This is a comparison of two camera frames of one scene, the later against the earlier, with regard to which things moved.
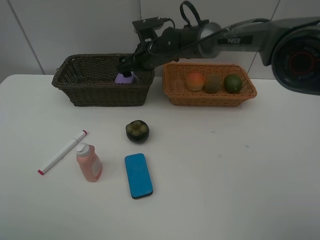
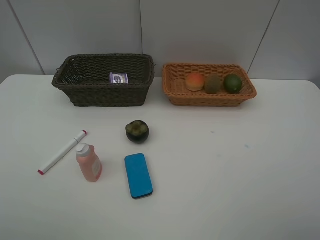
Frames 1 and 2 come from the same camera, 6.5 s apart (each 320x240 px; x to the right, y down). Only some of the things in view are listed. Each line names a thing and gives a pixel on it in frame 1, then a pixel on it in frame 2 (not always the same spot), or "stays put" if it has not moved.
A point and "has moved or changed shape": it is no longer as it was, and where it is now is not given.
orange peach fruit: x=195 y=81 stays put
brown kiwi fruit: x=213 y=83 stays put
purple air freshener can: x=120 y=78 has moved or changed shape
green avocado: x=233 y=83 stays put
